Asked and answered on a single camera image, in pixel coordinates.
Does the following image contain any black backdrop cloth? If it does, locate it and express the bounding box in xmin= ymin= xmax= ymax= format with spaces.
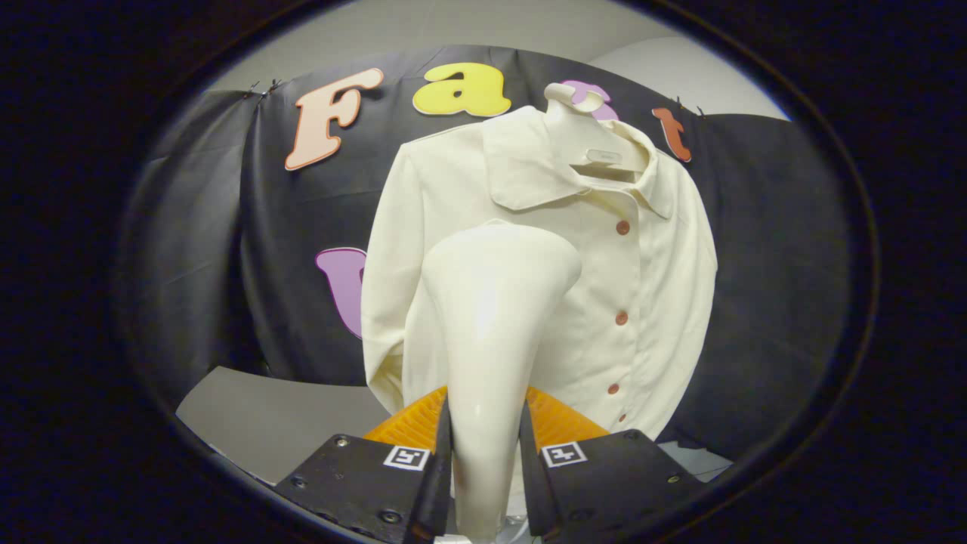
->
xmin=113 ymin=45 xmax=858 ymax=463

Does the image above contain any cream button-up shirt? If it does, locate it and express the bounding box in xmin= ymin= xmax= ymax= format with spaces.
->
xmin=360 ymin=104 xmax=718 ymax=443

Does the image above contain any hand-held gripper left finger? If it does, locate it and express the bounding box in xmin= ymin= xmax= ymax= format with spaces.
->
xmin=273 ymin=385 xmax=454 ymax=544

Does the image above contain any white mannequin stand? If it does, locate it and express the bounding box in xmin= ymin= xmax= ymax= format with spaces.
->
xmin=544 ymin=82 xmax=652 ymax=181

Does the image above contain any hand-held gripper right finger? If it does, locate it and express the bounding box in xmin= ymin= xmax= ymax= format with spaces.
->
xmin=517 ymin=385 xmax=707 ymax=539

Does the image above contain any grey drawer cabinet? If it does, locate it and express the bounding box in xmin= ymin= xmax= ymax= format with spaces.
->
xmin=175 ymin=366 xmax=394 ymax=486

